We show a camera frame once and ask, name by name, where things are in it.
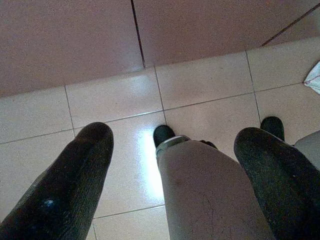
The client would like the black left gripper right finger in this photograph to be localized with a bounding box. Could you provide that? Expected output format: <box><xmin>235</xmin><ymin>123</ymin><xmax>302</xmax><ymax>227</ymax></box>
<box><xmin>233</xmin><ymin>126</ymin><xmax>320</xmax><ymax>240</ymax></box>

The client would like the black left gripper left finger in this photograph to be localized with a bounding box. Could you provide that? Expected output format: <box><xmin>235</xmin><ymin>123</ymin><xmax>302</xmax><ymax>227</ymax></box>
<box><xmin>0</xmin><ymin>121</ymin><xmax>115</xmax><ymax>240</ymax></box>

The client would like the white crumpled cloth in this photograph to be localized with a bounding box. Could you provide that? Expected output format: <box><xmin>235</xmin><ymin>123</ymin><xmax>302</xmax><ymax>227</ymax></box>
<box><xmin>303</xmin><ymin>59</ymin><xmax>320</xmax><ymax>95</ymax></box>

